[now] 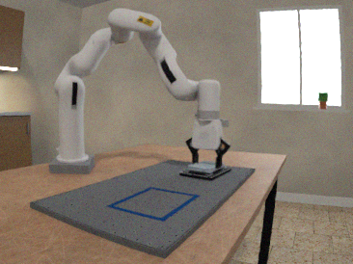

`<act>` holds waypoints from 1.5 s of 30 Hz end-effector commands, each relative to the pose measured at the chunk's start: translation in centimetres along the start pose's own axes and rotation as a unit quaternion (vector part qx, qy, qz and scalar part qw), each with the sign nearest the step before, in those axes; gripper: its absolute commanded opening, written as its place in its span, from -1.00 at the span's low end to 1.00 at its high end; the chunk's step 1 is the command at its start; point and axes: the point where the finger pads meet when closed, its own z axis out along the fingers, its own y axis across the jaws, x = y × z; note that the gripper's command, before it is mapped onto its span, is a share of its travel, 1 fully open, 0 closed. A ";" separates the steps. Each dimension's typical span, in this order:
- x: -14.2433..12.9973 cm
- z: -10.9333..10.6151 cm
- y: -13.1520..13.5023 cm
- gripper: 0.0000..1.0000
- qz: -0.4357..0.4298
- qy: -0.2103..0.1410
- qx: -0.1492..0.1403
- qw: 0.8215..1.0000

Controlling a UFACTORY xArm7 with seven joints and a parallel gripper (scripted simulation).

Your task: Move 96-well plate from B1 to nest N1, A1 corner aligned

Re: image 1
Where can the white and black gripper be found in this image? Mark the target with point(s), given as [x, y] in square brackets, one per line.
[207, 135]

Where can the blue rectangular tape outline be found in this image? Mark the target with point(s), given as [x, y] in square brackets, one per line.
[148, 216]

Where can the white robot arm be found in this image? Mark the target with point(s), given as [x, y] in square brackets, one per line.
[72, 89]

